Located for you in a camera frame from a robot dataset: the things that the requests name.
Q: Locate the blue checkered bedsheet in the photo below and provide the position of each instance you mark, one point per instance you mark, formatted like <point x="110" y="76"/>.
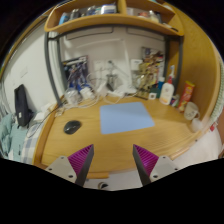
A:
<point x="31" y="143"/>

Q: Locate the small white charger block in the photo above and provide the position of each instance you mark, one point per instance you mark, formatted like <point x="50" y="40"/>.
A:
<point x="87" y="92"/>

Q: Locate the steel cup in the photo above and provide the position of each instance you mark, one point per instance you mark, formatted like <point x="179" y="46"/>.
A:
<point x="111" y="80"/>

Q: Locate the black computer mouse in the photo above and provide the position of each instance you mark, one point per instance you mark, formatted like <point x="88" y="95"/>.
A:
<point x="72" y="127"/>

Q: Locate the teal bedding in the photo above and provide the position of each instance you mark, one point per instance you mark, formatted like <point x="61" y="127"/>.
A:
<point x="10" y="133"/>

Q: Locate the black backpack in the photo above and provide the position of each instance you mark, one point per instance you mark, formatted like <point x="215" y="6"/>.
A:
<point x="21" y="105"/>

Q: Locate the white wall box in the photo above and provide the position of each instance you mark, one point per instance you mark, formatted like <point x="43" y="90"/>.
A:
<point x="136" y="64"/>

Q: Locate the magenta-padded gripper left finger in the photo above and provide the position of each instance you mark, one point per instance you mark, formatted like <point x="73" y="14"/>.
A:
<point x="61" y="165"/>

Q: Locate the clear plastic lidded cup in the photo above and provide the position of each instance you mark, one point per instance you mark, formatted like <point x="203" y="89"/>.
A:
<point x="71" y="96"/>

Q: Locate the wooden shelf unit grey frame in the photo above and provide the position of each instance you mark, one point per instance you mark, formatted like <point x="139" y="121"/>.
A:
<point x="100" y="20"/>

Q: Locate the blue mouse pad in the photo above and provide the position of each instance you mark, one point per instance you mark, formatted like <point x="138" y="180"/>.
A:
<point x="125" y="117"/>

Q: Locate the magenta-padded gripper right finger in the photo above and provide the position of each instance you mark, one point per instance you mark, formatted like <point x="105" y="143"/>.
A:
<point x="161" y="165"/>

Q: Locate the blue robot model kit box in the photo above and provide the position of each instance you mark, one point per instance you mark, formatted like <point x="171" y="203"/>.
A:
<point x="75" y="70"/>

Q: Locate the white power strip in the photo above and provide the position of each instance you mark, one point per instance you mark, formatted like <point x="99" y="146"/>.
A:
<point x="123" y="90"/>

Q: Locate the white wall socket plates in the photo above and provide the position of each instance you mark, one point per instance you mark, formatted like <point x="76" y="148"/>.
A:
<point x="101" y="66"/>

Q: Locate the blue white bottle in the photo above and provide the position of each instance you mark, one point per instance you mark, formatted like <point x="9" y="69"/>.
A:
<point x="160" y="85"/>

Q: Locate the white lotion bottle red cap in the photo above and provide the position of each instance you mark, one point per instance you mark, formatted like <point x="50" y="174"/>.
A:
<point x="166" y="94"/>

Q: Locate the small white cube clock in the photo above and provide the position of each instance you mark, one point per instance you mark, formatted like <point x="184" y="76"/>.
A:
<point x="152" y="96"/>

